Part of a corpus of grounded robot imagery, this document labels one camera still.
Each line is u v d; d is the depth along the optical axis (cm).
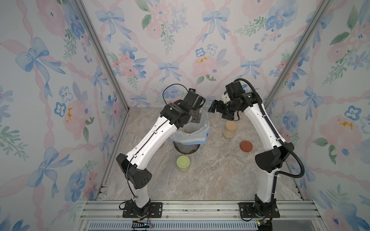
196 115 64
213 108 72
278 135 50
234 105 61
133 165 43
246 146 98
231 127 95
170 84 55
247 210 73
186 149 90
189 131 100
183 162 84
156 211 74
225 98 75
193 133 73
